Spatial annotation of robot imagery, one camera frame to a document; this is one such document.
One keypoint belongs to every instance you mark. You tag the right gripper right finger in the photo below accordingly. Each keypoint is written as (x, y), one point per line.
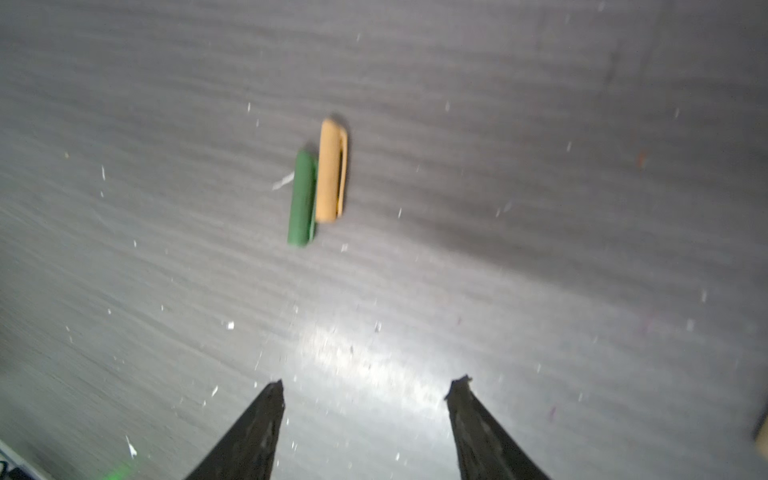
(484, 449)

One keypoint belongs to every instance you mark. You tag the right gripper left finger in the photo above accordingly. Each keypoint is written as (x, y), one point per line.
(247, 451)

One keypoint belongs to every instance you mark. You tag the green pen cap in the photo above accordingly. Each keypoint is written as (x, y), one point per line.
(301, 226)

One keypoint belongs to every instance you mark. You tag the tan pen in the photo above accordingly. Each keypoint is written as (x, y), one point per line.
(761, 436)

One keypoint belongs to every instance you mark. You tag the tan pen cap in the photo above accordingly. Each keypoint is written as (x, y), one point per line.
(331, 172)

